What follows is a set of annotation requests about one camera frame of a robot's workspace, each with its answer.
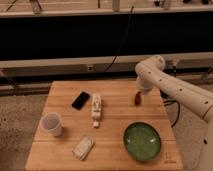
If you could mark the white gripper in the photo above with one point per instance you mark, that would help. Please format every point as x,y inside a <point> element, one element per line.
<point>144,86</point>

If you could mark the red pepper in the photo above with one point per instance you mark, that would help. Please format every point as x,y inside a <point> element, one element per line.
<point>137,100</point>

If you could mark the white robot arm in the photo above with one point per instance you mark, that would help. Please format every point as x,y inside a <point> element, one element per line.
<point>200,101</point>

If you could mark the green ceramic bowl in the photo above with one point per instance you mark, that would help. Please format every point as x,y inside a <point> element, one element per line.
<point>141,141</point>

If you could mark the black smartphone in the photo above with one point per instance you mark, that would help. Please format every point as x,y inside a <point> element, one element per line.
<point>79,102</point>

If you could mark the small white cube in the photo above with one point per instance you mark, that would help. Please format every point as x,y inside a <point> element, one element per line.
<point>96,124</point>

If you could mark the white rectangular sponge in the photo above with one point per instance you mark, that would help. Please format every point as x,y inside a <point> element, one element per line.
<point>83,147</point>

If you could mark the translucent plastic cup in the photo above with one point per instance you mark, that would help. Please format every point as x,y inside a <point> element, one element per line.
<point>52,124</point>

